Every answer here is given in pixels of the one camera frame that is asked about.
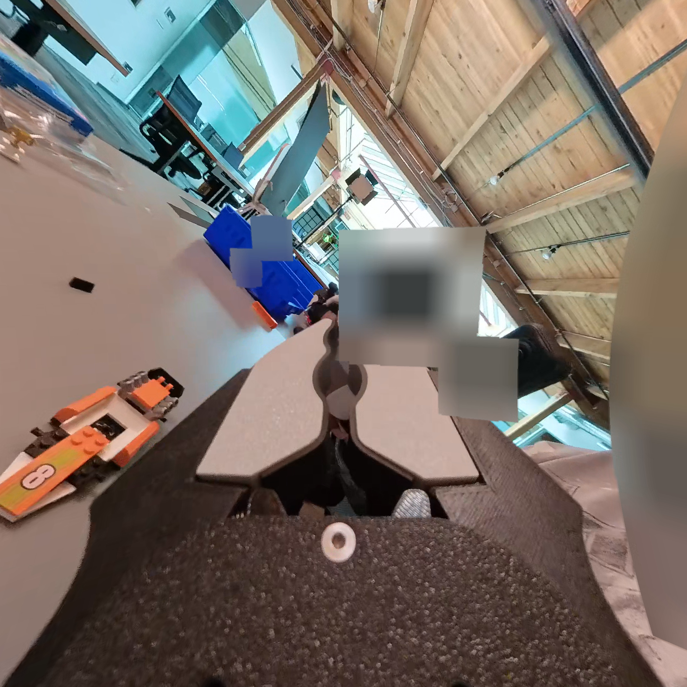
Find blue cardboard box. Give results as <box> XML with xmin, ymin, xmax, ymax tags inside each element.
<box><xmin>0</xmin><ymin>49</ymin><xmax>95</xmax><ymax>138</ymax></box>

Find orange white lego car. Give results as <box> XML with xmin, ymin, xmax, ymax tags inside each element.
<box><xmin>0</xmin><ymin>367</ymin><xmax>184</xmax><ymax>525</ymax></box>

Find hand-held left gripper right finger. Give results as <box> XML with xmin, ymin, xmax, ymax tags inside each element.
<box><xmin>346</xmin><ymin>363</ymin><xmax>481</xmax><ymax>502</ymax></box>

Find blue storage bin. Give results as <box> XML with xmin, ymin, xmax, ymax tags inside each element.
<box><xmin>203</xmin><ymin>205</ymin><xmax>325</xmax><ymax>323</ymax></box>

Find clear plastic bag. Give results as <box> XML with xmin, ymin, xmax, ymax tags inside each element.
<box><xmin>0</xmin><ymin>86</ymin><xmax>124</xmax><ymax>199</ymax></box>

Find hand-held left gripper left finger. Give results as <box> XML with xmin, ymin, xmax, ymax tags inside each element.
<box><xmin>196</xmin><ymin>319</ymin><xmax>339</xmax><ymax>502</ymax></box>

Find black office chair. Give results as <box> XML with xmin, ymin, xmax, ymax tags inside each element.
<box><xmin>140</xmin><ymin>73</ymin><xmax>210</xmax><ymax>181</ymax></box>

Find studio light panel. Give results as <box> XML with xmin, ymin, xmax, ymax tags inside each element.
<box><xmin>344</xmin><ymin>166</ymin><xmax>380</xmax><ymax>208</ymax></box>

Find small gold trophy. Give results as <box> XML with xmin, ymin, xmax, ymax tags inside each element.
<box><xmin>0</xmin><ymin>124</ymin><xmax>35</xmax><ymax>153</ymax></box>

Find wooden desk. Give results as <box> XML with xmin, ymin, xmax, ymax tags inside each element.
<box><xmin>151</xmin><ymin>89</ymin><xmax>264</xmax><ymax>205</ymax></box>
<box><xmin>0</xmin><ymin>0</ymin><xmax>135</xmax><ymax>78</ymax></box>

